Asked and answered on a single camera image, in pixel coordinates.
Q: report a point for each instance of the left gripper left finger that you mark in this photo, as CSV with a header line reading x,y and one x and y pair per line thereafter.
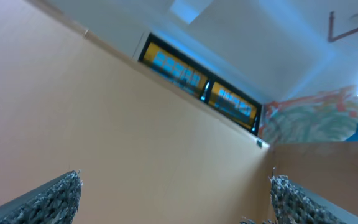
x,y
56,201

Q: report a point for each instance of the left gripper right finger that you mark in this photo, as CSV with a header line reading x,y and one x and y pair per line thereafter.
x,y
293,203

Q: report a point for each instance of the red ceiling pipe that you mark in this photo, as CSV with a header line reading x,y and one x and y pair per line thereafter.
x,y
338,31

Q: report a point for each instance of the black framed window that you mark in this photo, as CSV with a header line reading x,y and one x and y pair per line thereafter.
x,y
193,78

